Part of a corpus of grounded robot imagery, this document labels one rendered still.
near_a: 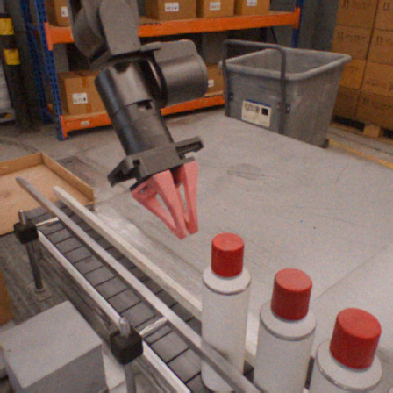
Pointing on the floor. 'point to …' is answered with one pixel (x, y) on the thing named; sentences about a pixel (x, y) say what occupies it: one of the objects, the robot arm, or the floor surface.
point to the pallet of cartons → (365, 67)
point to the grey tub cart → (283, 89)
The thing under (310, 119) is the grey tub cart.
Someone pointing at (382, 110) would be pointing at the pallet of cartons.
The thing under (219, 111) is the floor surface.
